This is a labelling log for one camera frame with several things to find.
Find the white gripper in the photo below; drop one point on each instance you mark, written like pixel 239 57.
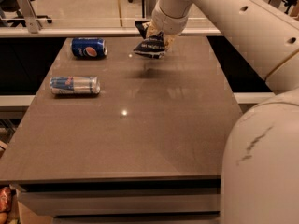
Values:
pixel 167 24

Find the blue chip bag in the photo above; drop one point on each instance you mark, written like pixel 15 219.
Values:
pixel 152 47

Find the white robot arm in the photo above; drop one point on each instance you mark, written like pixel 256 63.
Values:
pixel 259 52

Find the blue pepsi can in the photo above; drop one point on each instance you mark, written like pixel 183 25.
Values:
pixel 91 48

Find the silver red bull can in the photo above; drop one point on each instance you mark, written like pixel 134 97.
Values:
pixel 74 85

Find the red snack bag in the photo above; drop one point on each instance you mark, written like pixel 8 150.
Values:
pixel 5 199

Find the grey drawer cabinet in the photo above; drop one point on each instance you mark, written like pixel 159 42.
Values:
pixel 152 198

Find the middle metal glass bracket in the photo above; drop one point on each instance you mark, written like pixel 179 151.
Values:
pixel 149 6

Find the left metal glass bracket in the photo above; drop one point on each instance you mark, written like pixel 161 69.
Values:
pixel 29 15

